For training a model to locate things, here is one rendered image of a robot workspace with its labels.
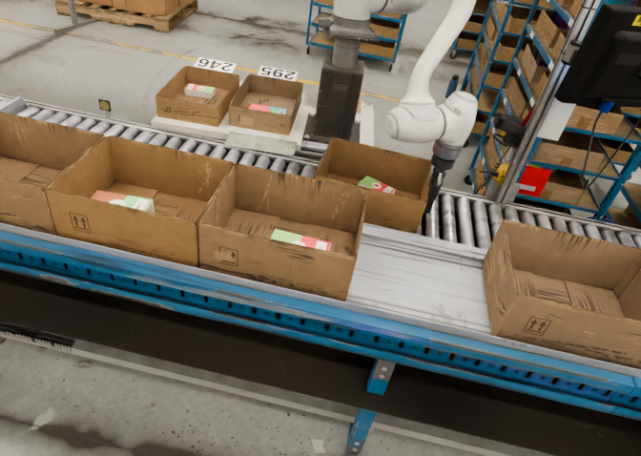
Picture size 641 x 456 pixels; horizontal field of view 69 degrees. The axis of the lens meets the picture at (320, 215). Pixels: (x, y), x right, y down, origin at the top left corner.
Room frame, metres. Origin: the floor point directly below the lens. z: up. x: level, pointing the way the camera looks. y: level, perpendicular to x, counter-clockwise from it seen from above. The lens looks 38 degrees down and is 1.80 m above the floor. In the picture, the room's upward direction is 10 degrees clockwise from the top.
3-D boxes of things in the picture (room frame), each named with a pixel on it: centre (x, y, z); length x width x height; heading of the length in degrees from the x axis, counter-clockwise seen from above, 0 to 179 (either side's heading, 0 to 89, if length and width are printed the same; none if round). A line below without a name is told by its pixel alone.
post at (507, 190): (1.65, -0.72, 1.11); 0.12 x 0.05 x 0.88; 86
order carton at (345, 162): (1.46, -0.17, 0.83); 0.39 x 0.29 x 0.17; 82
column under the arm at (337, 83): (2.00, 0.01, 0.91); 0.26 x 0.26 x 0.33; 1
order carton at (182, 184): (1.01, 0.47, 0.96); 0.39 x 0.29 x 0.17; 86
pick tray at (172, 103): (2.05, 0.66, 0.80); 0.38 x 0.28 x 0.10; 179
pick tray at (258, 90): (2.08, 0.34, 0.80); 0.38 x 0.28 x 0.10; 179
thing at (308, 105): (2.11, 0.31, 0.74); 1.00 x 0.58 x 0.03; 91
